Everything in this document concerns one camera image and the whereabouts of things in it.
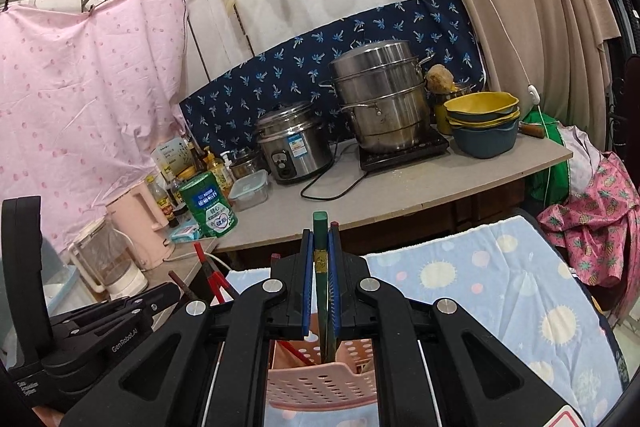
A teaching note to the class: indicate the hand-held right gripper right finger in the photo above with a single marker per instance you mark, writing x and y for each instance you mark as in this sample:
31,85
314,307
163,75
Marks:
335,287

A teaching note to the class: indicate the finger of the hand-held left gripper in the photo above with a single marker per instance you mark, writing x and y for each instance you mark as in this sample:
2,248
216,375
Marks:
125,302
110,324

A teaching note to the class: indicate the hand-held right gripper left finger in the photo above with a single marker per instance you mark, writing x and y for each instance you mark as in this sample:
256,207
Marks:
306,287

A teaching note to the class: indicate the green chopstick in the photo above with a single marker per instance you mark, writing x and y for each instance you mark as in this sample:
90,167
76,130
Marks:
320,232

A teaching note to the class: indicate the maroon chopstick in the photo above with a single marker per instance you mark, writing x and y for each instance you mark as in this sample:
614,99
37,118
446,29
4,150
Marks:
179,283

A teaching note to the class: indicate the pink perforated utensil basket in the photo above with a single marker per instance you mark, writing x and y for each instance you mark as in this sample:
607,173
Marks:
320,387

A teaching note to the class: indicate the light blue plastic bin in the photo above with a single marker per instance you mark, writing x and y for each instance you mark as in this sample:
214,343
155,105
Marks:
62,277

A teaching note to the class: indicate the clear blender jug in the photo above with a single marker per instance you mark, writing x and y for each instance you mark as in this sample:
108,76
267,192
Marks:
107,257

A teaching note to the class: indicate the pink electric kettle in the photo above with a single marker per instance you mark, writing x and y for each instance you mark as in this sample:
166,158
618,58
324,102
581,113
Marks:
142,222

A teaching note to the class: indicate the blue wet wipes pack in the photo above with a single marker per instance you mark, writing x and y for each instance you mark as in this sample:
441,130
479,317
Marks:
185,232

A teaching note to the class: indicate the clear food container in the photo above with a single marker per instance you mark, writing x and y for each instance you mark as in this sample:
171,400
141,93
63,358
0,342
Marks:
248,191

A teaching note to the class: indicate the green can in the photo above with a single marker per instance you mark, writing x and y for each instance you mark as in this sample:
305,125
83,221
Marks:
210,207

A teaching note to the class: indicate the small steel pot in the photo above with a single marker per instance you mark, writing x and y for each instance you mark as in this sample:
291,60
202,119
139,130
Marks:
245,164

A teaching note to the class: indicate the blue planet printed tablecloth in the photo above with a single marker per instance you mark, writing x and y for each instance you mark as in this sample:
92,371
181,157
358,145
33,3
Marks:
475,297

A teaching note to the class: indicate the steel rice cooker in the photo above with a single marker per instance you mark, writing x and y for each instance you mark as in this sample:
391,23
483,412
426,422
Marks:
295,144

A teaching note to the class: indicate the black induction cooktop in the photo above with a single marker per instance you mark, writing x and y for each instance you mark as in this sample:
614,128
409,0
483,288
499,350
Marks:
400,157

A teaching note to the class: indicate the white pump bottle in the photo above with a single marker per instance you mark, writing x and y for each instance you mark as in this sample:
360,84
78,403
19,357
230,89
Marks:
228,164

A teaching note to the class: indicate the yellow oil bottle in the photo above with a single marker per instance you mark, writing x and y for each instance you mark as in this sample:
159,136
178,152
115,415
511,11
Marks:
217,169

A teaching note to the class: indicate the pink dotted curtain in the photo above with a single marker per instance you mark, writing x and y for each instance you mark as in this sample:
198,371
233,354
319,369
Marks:
85,107

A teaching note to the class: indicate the steel steamer pot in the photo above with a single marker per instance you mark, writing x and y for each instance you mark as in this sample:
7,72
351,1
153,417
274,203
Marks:
382,102

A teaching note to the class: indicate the yellow can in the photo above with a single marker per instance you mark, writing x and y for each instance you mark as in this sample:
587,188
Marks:
442,114

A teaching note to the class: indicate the large blue bowl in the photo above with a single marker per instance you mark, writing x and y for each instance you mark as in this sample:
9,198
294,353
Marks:
485,142

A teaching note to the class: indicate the yellow bowl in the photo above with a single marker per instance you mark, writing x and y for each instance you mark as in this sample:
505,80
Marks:
480,103
487,125

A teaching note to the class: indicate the navy printed cloth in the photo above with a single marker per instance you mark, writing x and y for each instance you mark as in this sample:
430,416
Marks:
300,62

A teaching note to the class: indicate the brown loofah sponge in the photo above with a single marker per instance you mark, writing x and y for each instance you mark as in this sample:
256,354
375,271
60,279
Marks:
440,78

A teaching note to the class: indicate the green bag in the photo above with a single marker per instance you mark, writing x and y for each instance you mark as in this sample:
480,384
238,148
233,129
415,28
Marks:
545,167

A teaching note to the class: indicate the pink pineapple printed cloth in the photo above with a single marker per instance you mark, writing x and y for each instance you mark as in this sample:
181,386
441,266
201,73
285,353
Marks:
600,212

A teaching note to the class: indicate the lavender cloth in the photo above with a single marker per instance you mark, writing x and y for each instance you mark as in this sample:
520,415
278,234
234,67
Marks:
582,157

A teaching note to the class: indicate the beige curtain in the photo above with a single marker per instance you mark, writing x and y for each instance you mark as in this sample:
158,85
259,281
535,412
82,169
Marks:
525,7

